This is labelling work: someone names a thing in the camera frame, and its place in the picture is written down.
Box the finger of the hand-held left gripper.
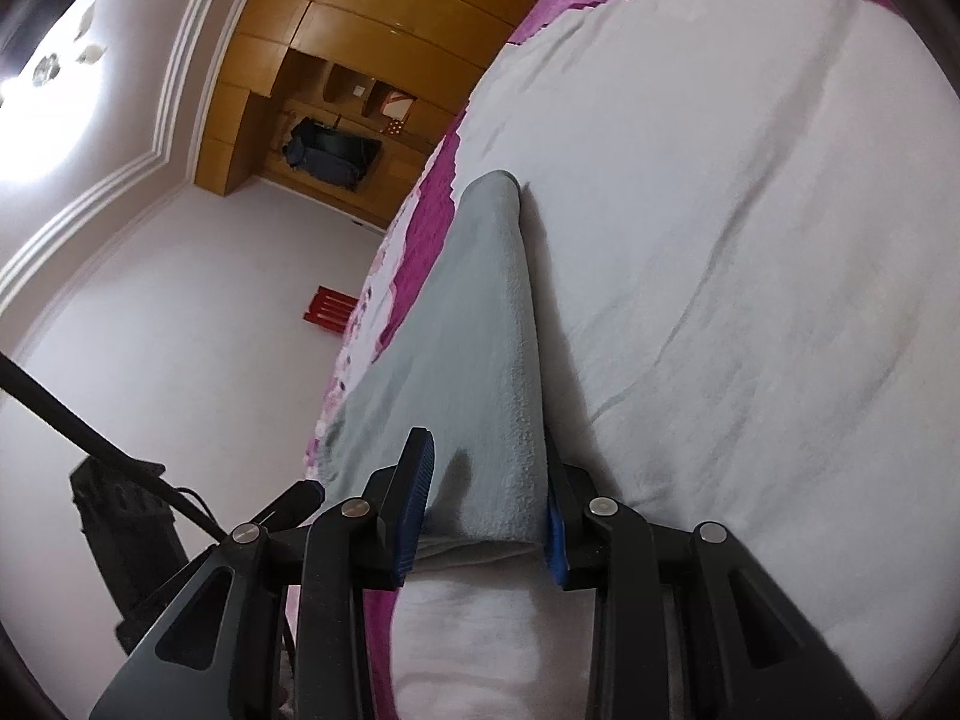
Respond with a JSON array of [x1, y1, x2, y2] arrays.
[[251, 478, 326, 535]]

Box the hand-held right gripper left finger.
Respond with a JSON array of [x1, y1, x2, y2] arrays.
[[88, 426, 437, 720]]

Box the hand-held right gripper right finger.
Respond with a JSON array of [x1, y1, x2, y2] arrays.
[[543, 427, 878, 720]]

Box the grey pants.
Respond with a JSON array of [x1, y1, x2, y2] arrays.
[[322, 170, 554, 565]]

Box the red wooden chair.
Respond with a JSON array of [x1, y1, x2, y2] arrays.
[[301, 284, 354, 335]]

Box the floral purple white bed cover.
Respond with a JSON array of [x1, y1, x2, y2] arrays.
[[285, 0, 960, 720]]

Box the dark hanging jacket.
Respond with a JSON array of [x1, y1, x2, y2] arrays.
[[282, 115, 385, 190]]

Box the red dotted white box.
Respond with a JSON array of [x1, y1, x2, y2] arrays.
[[367, 82, 418, 137]]

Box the ceiling lamp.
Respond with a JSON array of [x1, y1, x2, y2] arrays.
[[0, 0, 107, 192]]

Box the black cable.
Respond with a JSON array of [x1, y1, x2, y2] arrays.
[[0, 354, 227, 542]]

